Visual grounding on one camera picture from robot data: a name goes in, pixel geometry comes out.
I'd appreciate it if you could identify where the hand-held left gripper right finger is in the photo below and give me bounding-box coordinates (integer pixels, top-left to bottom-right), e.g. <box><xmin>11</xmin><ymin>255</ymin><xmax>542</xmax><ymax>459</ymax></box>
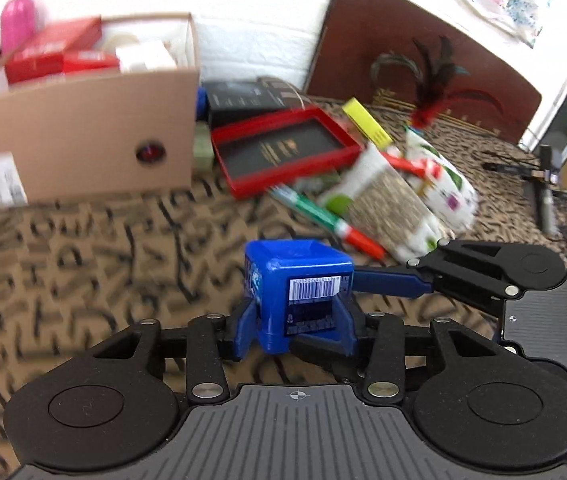
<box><xmin>291</xmin><ymin>296</ymin><xmax>507</xmax><ymax>408</ymax></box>

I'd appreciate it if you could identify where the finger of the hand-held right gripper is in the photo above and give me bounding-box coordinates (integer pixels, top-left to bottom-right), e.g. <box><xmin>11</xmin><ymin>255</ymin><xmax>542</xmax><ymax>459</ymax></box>
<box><xmin>353</xmin><ymin>240</ymin><xmax>520</xmax><ymax>316</ymax></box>

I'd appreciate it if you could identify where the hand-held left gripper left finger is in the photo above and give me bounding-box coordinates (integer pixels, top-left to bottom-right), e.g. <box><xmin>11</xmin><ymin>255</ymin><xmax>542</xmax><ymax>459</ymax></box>
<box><xmin>90</xmin><ymin>300</ymin><xmax>261</xmax><ymax>407</ymax></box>

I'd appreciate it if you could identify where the blue plastic box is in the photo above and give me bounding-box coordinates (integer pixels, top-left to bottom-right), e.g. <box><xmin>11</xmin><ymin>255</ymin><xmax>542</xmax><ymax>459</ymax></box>
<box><xmin>243</xmin><ymin>240</ymin><xmax>355</xmax><ymax>356</ymax></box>

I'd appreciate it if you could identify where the printed white drawstring bag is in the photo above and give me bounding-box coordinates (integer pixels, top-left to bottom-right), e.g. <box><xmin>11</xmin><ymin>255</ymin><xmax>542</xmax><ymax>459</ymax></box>
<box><xmin>403</xmin><ymin>127</ymin><xmax>479</xmax><ymax>235</ymax></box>

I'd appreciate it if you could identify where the brown cardboard box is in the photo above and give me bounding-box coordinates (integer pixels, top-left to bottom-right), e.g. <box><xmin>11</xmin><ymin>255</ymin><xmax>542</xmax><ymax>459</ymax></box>
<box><xmin>0</xmin><ymin>12</ymin><xmax>202</xmax><ymax>211</ymax></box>

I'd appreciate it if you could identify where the white green snack pouch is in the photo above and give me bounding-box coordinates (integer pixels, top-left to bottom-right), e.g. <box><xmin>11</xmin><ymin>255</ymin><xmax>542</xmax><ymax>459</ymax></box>
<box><xmin>318</xmin><ymin>142</ymin><xmax>457</xmax><ymax>262</ymax></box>

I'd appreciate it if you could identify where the black tripod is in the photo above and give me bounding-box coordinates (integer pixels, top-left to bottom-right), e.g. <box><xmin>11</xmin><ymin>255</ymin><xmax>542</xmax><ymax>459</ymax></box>
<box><xmin>481</xmin><ymin>145</ymin><xmax>567</xmax><ymax>266</ymax></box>

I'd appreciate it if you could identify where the letter print blanket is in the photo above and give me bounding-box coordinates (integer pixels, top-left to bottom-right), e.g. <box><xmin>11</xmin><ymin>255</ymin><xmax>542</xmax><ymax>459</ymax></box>
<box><xmin>0</xmin><ymin>95</ymin><xmax>567</xmax><ymax>480</ymax></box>

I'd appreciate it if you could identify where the yellow box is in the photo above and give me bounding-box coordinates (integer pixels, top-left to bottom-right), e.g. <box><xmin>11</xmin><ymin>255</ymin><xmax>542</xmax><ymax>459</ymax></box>
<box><xmin>342</xmin><ymin>99</ymin><xmax>393</xmax><ymax>150</ymax></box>

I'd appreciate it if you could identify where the red tray box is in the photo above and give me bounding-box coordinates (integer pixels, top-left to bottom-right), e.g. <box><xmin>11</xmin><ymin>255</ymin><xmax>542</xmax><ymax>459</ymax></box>
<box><xmin>210</xmin><ymin>107</ymin><xmax>367</xmax><ymax>201</ymax></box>

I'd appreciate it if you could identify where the red black feather shuttlecock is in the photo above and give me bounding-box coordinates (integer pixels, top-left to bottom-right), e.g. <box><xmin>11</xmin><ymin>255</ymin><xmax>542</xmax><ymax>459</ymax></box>
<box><xmin>371</xmin><ymin>35</ymin><xmax>505</xmax><ymax>129</ymax></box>

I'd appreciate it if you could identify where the pale green packet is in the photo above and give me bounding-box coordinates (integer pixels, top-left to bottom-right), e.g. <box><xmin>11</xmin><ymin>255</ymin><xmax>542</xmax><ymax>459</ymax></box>
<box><xmin>193</xmin><ymin>125</ymin><xmax>215</xmax><ymax>172</ymax></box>

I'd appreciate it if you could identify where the black box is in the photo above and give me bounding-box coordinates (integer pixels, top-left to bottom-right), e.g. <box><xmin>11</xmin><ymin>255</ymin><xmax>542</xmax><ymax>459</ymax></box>
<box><xmin>206</xmin><ymin>77</ymin><xmax>314</xmax><ymax>128</ymax></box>

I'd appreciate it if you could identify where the brown wooden headboard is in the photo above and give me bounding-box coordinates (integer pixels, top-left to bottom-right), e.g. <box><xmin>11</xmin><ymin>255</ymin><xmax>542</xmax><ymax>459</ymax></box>
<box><xmin>306</xmin><ymin>0</ymin><xmax>544</xmax><ymax>146</ymax></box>

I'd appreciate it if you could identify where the small red carton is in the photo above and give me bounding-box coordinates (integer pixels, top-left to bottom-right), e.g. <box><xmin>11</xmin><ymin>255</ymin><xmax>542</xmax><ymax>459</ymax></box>
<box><xmin>63</xmin><ymin>52</ymin><xmax>120</xmax><ymax>74</ymax></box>

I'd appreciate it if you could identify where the large red carton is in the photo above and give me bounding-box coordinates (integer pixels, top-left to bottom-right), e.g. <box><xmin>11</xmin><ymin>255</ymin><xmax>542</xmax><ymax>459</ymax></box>
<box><xmin>5</xmin><ymin>17</ymin><xmax>104</xmax><ymax>84</ymax></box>

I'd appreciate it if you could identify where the pink bottle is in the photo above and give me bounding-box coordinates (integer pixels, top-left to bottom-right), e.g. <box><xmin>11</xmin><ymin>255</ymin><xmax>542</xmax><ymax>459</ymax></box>
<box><xmin>0</xmin><ymin>0</ymin><xmax>37</xmax><ymax>54</ymax></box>

